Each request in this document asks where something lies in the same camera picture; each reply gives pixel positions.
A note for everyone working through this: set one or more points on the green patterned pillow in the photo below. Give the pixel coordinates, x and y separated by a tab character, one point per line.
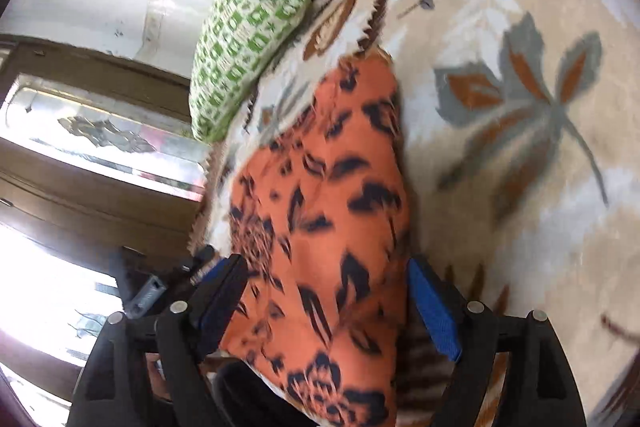
240	37

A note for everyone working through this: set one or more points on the wooden window frame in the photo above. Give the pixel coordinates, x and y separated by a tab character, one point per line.
90	147

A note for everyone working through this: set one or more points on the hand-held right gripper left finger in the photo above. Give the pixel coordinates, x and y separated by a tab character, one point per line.
220	302

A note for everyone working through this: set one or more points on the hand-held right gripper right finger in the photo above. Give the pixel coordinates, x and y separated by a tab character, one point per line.
435	312

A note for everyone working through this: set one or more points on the orange black printed garment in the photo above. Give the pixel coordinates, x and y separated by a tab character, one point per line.
325	217

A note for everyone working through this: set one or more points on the leaf printed blanket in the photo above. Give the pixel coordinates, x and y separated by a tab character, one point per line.
500	107

